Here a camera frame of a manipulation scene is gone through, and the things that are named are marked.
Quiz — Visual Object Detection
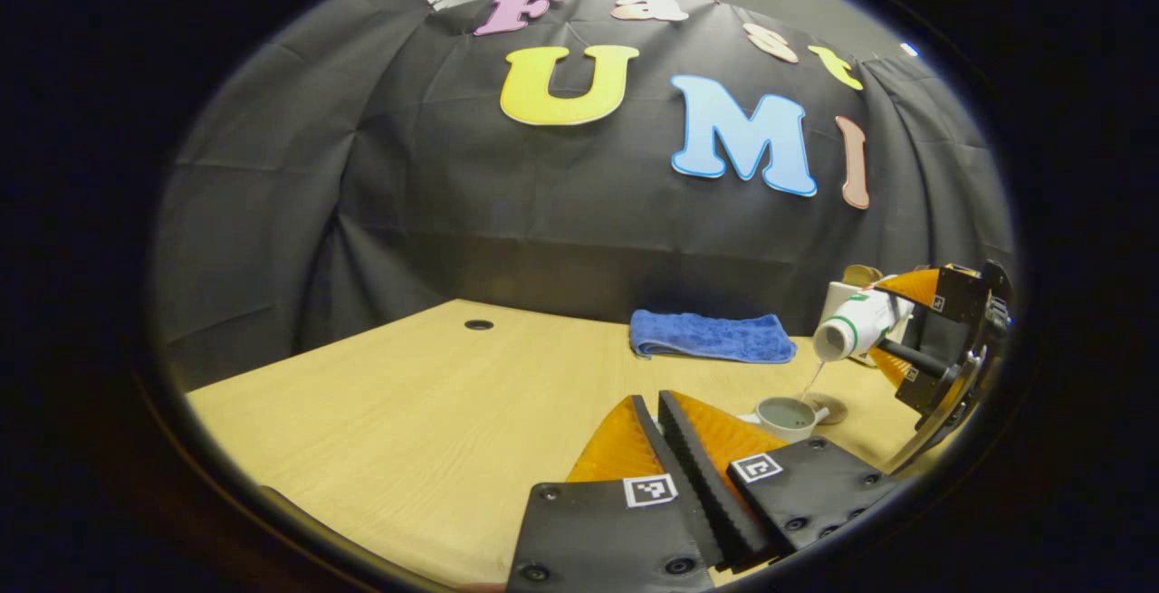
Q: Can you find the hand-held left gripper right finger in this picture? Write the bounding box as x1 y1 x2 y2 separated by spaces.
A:
656 389 899 576

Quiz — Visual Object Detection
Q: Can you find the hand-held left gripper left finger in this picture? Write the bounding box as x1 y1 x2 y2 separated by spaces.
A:
505 394 730 593

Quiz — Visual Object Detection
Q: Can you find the white ceramic teacup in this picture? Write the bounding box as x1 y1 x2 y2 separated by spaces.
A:
754 397 831 445

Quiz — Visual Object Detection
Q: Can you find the round wooden coaster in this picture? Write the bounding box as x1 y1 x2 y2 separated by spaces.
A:
801 392 850 426

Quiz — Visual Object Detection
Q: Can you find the white water bottle green label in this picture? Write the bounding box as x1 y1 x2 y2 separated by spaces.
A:
812 288 915 363

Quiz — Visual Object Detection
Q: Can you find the white toaster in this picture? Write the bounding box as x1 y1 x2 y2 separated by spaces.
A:
819 281 914 368

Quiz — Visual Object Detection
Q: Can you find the blue folded towel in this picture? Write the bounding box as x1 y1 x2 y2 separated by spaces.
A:
629 309 798 365

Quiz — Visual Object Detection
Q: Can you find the black backdrop cloth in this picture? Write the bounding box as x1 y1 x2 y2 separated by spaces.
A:
154 0 1015 390

